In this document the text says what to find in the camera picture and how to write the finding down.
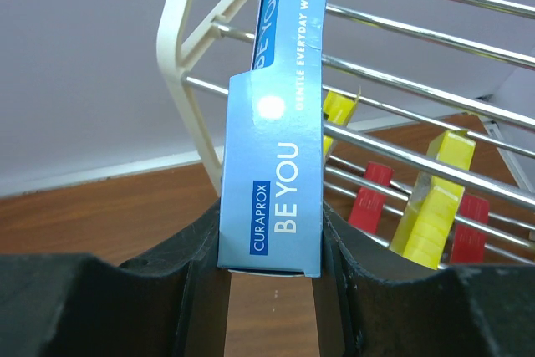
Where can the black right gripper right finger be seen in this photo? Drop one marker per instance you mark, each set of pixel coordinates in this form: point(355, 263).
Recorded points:
point(370, 301)

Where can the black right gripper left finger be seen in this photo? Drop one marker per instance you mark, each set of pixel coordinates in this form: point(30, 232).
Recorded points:
point(171, 300)

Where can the yellow toothpaste box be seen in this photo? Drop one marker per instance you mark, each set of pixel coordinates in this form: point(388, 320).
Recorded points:
point(339, 106)
point(430, 212)

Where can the red toothpaste box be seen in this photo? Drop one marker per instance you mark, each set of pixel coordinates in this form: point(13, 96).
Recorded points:
point(368, 205)
point(469, 243)

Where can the blue toothpaste box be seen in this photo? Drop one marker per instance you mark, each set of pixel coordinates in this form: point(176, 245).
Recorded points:
point(271, 207)

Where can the white metal shelf rack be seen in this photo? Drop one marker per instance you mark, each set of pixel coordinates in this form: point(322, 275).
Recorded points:
point(176, 59)

